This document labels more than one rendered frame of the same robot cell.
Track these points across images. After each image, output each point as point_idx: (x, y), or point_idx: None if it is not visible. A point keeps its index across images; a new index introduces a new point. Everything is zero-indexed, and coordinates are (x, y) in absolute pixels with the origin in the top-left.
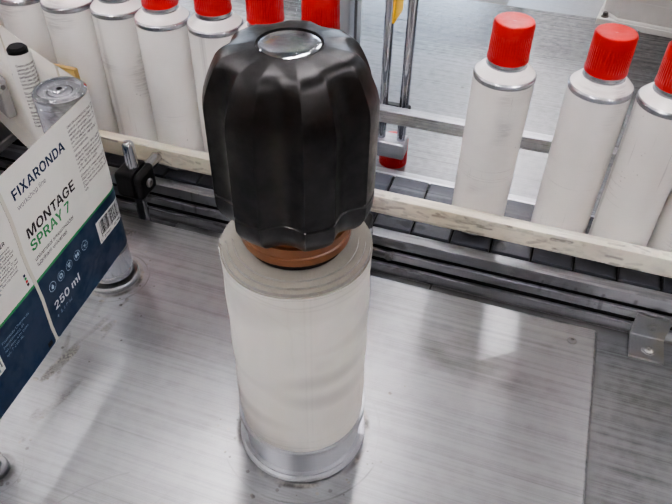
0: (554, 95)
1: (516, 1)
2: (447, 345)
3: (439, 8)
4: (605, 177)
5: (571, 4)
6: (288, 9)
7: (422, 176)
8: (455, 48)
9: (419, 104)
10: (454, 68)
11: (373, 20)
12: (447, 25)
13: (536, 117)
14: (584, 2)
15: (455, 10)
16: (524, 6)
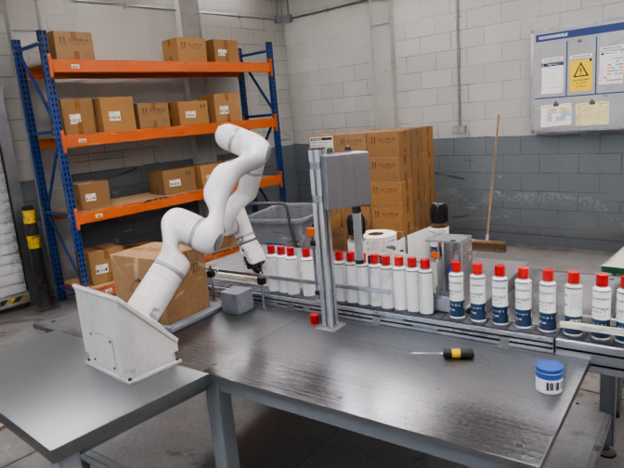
0: (242, 336)
1: (200, 375)
2: None
3: (243, 372)
4: (257, 318)
5: (175, 372)
6: (321, 376)
7: (315, 302)
8: (258, 353)
9: (292, 335)
10: (267, 345)
11: (282, 368)
12: (250, 364)
13: (257, 331)
14: (167, 373)
15: (237, 371)
16: (200, 372)
